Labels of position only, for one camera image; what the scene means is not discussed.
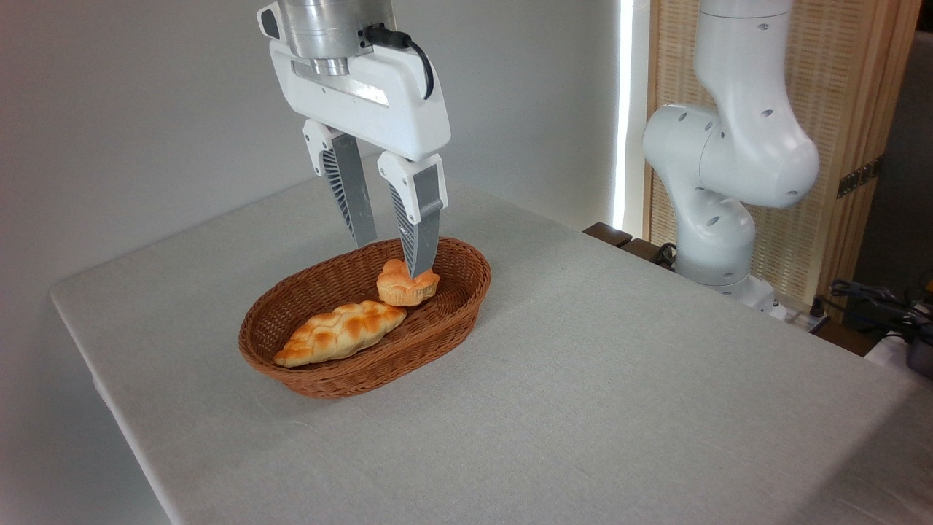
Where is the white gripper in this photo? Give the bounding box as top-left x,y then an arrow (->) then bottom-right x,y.
269,40 -> 452,280

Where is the small round bread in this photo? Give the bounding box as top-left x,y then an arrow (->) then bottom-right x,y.
376,259 -> 441,307

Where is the long braided bread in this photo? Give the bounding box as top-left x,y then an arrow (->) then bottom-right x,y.
273,300 -> 407,368

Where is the brown wicker oval basket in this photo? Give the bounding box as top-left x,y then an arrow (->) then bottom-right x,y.
238,237 -> 492,400

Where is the dark wooden base platform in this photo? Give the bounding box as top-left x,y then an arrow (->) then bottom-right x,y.
582,222 -> 879,358

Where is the light grey tablecloth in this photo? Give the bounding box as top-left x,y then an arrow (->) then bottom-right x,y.
50,149 -> 933,525

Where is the white power strip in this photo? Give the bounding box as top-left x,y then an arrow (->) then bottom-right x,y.
765,295 -> 832,333

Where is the dark metal screen hinge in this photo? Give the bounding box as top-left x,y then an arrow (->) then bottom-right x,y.
836,156 -> 885,200

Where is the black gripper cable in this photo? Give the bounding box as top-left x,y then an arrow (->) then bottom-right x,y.
362,25 -> 436,101

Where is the black cable bundle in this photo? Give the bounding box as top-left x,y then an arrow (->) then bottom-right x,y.
809,279 -> 933,345

